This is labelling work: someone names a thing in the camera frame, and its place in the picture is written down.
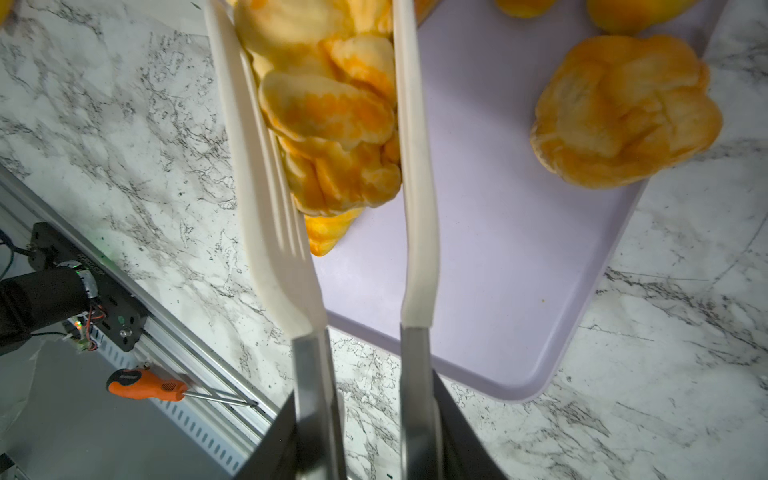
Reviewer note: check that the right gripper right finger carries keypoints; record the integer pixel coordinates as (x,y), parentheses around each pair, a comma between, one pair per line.
(465,458)

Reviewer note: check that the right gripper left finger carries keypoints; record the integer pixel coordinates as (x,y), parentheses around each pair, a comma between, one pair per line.
(275,458)

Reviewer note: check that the steel tongs with white tips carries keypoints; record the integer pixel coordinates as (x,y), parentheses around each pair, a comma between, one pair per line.
(276,247)

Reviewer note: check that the large striped croissant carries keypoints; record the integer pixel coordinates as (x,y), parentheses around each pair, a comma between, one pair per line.
(325,232)

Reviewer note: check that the golden knotted puff pastry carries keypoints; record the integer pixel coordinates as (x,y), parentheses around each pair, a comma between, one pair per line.
(620,109)

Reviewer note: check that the twisted flaky pastry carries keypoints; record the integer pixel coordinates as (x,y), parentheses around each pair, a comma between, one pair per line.
(327,89)

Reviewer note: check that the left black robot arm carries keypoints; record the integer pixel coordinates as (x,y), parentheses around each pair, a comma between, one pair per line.
(37,300)

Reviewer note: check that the lilac plastic tray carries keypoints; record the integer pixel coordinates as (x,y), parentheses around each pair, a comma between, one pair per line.
(521,251)

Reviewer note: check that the orange handled screwdriver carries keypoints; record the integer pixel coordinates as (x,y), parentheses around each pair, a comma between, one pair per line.
(142,384)

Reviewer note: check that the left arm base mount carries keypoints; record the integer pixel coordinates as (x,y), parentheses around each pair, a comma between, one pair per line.
(112,308)

